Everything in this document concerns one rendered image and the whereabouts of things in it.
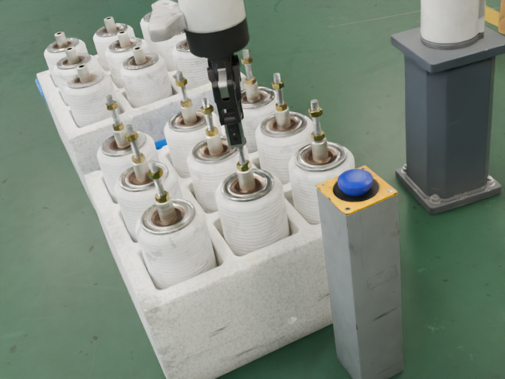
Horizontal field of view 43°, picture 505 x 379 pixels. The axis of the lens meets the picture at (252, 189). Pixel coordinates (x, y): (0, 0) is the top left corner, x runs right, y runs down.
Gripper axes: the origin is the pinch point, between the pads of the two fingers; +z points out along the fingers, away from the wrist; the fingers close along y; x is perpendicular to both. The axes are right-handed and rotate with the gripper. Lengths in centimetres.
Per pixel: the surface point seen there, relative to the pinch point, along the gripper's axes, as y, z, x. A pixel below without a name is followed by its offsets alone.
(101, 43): 68, 11, 32
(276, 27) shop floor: 123, 35, -9
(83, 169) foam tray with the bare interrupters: 36, 25, 35
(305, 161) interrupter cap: 3.8, 9.9, -8.6
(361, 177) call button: -13.2, 2.3, -14.1
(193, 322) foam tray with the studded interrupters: -12.2, 22.7, 9.9
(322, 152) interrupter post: 3.6, 8.6, -11.1
